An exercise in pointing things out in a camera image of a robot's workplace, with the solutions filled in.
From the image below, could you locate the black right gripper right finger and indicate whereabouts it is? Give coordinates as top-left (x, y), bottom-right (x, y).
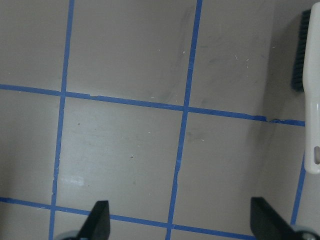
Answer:
top-left (250, 197), bottom-right (308, 240)

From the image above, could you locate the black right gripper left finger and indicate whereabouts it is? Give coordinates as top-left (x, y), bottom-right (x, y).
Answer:
top-left (75, 200), bottom-right (111, 240)

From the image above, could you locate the white hand brush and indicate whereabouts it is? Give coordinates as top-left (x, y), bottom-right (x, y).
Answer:
top-left (291, 2), bottom-right (320, 174)

